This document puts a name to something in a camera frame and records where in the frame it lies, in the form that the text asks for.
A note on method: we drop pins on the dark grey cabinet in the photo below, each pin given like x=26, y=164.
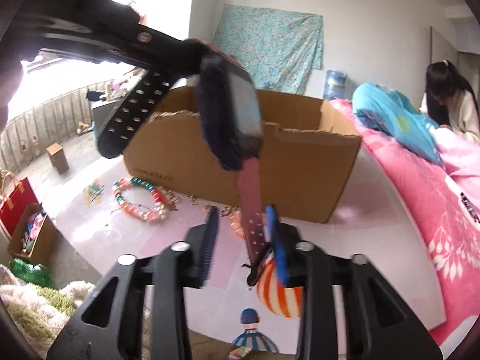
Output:
x=101, y=111

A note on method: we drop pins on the dark haired person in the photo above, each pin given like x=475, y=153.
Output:
x=450, y=101

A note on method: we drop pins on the pink strap smart watch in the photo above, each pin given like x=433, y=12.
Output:
x=252, y=220

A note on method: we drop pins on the blue cartoon pillow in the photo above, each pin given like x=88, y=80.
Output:
x=383, y=109

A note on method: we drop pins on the black perforated strap watch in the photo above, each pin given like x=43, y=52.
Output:
x=134, y=109

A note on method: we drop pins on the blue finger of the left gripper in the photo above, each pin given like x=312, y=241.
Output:
x=229, y=111

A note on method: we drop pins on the small brown carton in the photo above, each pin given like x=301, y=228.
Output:
x=58, y=158

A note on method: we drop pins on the gold earring pair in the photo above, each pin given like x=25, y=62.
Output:
x=224, y=211

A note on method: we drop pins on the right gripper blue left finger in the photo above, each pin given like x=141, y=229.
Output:
x=207, y=244

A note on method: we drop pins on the blue water jug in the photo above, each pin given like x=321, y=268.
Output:
x=335, y=84

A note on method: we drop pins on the fluffy green white rug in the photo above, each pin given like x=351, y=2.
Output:
x=40, y=313

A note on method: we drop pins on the pink floral quilt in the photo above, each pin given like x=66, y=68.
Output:
x=448, y=230

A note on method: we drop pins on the green plastic bag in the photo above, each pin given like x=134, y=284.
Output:
x=31, y=273

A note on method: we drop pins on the small open cardboard box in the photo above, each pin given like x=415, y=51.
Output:
x=33, y=237

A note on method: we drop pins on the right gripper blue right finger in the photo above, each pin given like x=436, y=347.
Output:
x=278, y=232

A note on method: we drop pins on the turquoise floral wall cloth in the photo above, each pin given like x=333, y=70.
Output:
x=278, y=48

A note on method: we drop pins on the gold chain jewelry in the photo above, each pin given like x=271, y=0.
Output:
x=173, y=199

